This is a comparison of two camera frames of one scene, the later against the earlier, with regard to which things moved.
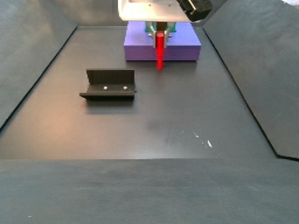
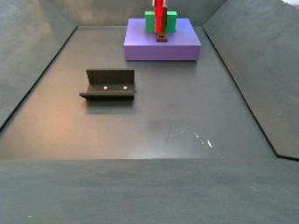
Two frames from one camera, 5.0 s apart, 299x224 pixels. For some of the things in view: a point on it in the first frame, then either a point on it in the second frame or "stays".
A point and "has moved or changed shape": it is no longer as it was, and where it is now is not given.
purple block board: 182,44 stays
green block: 170,24 stays
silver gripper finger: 168,27 -> 163,3
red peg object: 160,50 has moved or changed shape
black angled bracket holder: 110,84 stays
